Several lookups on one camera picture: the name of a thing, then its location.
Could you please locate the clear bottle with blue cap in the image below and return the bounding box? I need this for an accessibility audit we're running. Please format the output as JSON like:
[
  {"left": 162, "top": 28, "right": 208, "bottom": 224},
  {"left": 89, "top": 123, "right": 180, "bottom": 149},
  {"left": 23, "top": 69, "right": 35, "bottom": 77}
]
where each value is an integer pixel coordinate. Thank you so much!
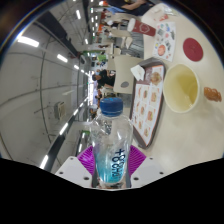
[{"left": 89, "top": 97, "right": 134, "bottom": 184}]

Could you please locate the cream mug with orange handle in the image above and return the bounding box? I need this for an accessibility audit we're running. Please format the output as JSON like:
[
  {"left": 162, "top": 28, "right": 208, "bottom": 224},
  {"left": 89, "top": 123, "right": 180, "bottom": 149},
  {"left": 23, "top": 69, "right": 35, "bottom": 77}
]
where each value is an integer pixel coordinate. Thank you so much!
[{"left": 162, "top": 63, "right": 223, "bottom": 114}]

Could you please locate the brown food tray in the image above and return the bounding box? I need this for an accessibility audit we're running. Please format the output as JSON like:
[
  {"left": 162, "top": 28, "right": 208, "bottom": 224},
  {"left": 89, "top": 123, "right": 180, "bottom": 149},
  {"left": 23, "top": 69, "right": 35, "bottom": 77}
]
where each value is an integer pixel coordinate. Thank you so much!
[{"left": 128, "top": 60, "right": 167, "bottom": 150}]

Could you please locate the ceiling air conditioner unit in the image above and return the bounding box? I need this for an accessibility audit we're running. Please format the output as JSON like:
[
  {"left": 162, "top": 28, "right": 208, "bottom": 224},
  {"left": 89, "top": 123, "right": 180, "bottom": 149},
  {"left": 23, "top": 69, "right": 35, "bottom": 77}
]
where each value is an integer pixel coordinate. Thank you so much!
[{"left": 53, "top": 101, "right": 67, "bottom": 121}]

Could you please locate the crumpled white napkin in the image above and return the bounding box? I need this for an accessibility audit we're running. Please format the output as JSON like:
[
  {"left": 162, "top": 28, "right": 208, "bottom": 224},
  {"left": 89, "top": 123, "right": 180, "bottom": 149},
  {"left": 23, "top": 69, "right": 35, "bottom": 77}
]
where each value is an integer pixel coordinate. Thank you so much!
[{"left": 130, "top": 64, "right": 146, "bottom": 82}]

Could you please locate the beige chairs group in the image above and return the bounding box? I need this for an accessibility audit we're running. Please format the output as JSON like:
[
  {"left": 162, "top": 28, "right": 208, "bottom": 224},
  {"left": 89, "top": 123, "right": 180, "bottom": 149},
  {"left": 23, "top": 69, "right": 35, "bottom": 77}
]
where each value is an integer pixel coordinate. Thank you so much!
[{"left": 99, "top": 13, "right": 134, "bottom": 56}]

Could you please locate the beige chair with round hole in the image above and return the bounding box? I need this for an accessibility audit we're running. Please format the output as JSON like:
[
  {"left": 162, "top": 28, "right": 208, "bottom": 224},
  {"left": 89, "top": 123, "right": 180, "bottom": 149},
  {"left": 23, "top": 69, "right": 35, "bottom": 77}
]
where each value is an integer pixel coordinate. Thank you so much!
[{"left": 113, "top": 54, "right": 145, "bottom": 95}]

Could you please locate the small red sauce packet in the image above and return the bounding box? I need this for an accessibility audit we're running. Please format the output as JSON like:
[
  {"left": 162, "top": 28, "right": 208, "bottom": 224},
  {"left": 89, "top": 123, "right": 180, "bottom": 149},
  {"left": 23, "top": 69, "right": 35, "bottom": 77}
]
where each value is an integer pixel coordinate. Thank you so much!
[{"left": 158, "top": 13, "right": 170, "bottom": 22}]

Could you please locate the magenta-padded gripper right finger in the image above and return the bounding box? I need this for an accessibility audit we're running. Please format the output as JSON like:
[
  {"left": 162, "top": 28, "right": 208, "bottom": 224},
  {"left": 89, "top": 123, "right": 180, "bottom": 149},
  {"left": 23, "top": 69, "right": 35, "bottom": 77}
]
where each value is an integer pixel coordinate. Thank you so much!
[{"left": 124, "top": 145, "right": 167, "bottom": 189}]

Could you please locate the printed sticker sheet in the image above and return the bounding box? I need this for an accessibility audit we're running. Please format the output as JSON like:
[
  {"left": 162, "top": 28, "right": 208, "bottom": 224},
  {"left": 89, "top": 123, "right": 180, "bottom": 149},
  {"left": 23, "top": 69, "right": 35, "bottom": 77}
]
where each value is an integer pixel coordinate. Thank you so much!
[{"left": 152, "top": 21, "right": 177, "bottom": 63}]

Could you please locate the red paper cup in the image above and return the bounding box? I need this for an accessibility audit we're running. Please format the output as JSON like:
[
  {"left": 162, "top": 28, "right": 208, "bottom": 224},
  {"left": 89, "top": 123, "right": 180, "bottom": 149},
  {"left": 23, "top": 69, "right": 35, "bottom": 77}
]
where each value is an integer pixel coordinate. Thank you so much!
[{"left": 127, "top": 17, "right": 157, "bottom": 37}]

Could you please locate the ceiling lights group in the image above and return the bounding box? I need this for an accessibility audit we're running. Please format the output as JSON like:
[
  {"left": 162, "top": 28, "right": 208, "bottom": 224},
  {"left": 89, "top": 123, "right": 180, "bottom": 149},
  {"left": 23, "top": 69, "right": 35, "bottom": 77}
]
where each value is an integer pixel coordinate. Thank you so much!
[{"left": 16, "top": 0, "right": 104, "bottom": 169}]

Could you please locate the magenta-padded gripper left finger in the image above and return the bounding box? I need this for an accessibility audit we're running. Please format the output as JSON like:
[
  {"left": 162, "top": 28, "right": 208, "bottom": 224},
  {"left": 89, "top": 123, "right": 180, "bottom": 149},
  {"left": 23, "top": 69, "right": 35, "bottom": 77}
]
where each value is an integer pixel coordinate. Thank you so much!
[{"left": 54, "top": 145, "right": 100, "bottom": 189}]

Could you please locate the flat round red coaster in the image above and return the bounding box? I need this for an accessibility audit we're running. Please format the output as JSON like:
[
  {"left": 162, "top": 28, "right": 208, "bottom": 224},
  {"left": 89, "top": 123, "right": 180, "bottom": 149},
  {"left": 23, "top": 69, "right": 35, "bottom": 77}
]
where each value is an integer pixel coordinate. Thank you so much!
[{"left": 182, "top": 37, "right": 205, "bottom": 63}]

